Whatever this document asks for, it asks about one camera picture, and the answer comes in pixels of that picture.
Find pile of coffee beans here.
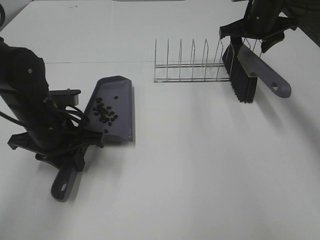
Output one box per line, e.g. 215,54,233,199
91,96,120,135

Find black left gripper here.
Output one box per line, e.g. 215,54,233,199
8,129,104,172

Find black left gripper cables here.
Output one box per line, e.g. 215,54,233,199
44,99,91,136

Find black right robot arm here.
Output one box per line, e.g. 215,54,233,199
219,0,320,53

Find grey plastic dustpan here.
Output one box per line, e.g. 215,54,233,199
51,75,134,202

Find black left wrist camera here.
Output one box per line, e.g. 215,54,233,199
49,88,81,108

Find metal wire dish rack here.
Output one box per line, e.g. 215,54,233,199
152,37,263,85

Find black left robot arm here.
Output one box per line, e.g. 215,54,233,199
0,39,103,172

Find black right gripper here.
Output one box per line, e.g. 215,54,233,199
219,4,298,53

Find grey hand brush black bristles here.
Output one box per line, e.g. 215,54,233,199
222,42,292,104

